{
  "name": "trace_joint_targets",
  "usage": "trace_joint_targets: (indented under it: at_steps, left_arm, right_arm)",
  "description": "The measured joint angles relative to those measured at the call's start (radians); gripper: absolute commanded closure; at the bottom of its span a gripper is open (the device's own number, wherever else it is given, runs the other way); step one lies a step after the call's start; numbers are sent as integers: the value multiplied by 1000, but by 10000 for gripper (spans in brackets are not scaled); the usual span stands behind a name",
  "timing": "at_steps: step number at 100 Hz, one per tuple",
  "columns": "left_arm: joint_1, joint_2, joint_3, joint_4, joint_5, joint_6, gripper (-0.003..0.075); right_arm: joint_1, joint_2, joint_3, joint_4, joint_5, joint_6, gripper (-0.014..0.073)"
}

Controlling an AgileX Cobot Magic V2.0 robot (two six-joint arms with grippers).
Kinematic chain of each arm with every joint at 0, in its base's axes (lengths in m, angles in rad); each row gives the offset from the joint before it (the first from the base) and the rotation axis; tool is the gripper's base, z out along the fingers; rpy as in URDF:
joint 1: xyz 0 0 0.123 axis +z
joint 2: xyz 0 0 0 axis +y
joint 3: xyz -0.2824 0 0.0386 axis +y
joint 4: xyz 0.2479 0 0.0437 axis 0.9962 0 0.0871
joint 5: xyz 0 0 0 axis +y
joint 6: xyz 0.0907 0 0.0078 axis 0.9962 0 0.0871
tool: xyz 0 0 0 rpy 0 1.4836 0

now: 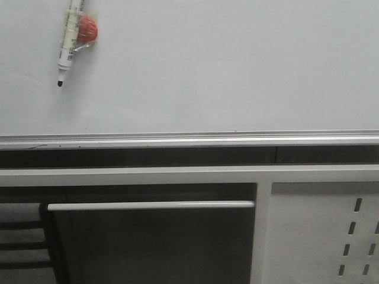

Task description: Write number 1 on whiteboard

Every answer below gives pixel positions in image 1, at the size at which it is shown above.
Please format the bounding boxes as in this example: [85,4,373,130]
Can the red round magnet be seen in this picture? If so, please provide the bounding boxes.
[78,16,98,44]

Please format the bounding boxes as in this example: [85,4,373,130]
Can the white whiteboard marker pen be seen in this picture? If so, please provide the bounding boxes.
[57,0,85,87]

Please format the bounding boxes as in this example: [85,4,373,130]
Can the large white whiteboard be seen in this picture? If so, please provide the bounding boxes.
[1,1,378,150]

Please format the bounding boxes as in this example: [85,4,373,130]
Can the white perforated metal panel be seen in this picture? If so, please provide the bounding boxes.
[264,182,378,283]

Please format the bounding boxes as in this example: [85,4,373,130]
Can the black slatted chair back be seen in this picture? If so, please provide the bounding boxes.
[1,203,59,283]

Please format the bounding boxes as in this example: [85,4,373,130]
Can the white metal stand frame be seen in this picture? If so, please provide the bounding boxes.
[1,165,378,283]

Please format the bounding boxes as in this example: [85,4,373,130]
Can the grey panel with white rail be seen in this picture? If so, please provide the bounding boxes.
[47,201,255,283]

